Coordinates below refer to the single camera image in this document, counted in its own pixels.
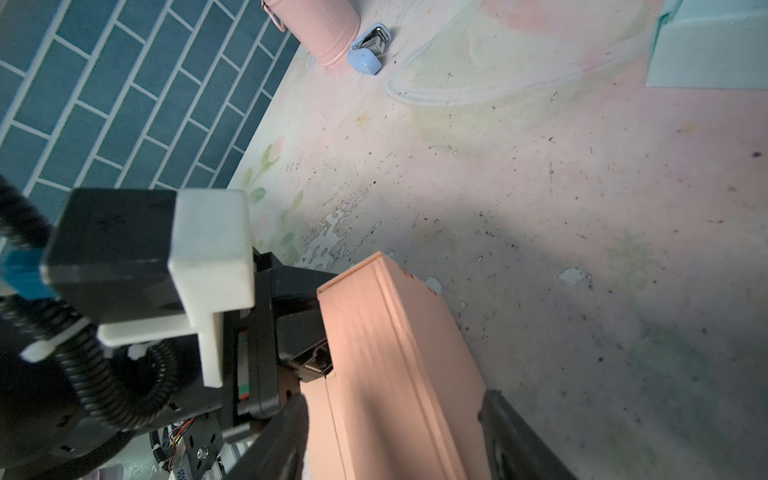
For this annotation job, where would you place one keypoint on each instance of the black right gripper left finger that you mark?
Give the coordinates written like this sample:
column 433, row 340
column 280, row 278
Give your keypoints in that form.
column 279, row 451

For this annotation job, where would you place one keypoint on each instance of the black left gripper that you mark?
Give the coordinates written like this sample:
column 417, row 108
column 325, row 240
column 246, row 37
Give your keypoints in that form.
column 272, row 347

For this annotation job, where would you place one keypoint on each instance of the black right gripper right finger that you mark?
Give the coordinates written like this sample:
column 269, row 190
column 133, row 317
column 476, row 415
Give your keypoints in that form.
column 514, row 450

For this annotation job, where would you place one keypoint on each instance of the pink paper box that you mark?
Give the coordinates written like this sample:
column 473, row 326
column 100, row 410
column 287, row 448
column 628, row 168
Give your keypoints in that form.
column 403, row 398

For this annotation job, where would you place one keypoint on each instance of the light teal paper box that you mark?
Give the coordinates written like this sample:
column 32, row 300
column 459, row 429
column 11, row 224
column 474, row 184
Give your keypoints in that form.
column 710, row 45

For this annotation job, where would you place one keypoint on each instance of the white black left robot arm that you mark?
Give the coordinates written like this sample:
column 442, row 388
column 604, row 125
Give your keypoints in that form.
column 69, row 402

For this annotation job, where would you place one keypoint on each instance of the light blue small stapler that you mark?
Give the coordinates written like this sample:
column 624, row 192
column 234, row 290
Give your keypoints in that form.
column 364, row 54

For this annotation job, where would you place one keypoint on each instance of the pink metal pencil bucket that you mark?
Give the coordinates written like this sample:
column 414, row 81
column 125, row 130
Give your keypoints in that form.
column 326, row 28

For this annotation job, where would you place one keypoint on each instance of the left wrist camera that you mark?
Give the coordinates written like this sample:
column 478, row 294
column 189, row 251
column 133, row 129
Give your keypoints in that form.
column 148, row 265

